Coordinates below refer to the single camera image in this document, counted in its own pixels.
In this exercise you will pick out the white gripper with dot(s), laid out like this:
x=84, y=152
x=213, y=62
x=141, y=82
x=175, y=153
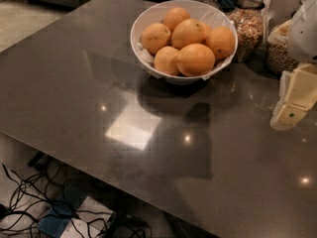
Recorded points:
x=304, y=34

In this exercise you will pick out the white bowl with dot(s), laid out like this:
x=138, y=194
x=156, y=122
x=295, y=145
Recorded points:
x=148, y=17

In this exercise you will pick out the small hidden orange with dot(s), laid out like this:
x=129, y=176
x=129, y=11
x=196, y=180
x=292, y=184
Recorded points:
x=206, y=29

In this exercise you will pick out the white paper bowl liner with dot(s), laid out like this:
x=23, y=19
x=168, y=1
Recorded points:
x=145, y=55

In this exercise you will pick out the glass jar of grains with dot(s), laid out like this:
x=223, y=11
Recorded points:
x=276, y=58

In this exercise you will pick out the glass jar of nuts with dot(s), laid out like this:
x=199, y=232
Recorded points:
x=249, y=24

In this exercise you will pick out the white floor board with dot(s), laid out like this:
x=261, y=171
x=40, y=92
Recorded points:
x=93, y=220

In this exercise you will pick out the blue floor device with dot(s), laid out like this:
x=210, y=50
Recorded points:
x=62, y=210

